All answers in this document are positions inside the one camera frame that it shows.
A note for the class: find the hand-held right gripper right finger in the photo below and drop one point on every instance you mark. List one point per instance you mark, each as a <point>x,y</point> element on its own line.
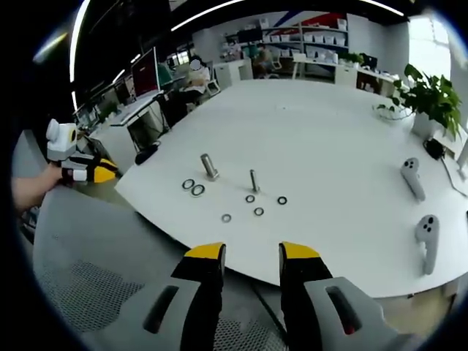
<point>300,270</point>

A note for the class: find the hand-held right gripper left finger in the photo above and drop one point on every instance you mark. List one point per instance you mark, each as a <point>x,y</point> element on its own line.
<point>204,270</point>

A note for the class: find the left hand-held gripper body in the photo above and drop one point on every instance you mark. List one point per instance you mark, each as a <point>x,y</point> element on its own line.
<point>62,140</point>

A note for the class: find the small metal washer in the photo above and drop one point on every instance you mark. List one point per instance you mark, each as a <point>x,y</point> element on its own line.
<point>250,196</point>
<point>226,215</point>
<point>259,208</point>
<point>282,197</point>

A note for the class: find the thin threaded metal stud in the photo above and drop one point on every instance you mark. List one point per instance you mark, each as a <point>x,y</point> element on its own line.
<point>253,181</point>

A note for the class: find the thick threaded metal stud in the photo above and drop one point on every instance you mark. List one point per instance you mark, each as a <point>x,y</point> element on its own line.
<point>208,166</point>

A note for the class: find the black chair armrest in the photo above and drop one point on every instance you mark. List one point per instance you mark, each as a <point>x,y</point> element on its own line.
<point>146,155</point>

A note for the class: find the white office desk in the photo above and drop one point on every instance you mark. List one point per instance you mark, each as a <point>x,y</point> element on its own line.
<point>137,109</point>

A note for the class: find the grey mesh office chair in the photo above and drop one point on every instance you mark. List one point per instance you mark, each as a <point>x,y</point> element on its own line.
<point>102,263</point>

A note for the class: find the computer monitor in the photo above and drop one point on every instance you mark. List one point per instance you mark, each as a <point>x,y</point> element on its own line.
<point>146,77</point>

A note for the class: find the white handheld controller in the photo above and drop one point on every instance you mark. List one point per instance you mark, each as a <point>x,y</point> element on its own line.
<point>413,175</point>
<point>428,237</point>

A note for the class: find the white low cabinet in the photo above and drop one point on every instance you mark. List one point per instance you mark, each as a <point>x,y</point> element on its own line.
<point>232,71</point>

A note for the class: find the small black device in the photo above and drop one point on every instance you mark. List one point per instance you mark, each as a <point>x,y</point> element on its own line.
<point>434,148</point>

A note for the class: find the white box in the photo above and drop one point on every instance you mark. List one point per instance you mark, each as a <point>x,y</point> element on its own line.
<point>459,146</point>

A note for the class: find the green potted plant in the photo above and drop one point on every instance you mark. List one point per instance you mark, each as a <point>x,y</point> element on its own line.
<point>433,98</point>

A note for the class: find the storage shelf with white bins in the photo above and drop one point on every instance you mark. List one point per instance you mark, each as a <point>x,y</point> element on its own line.
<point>307,38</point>

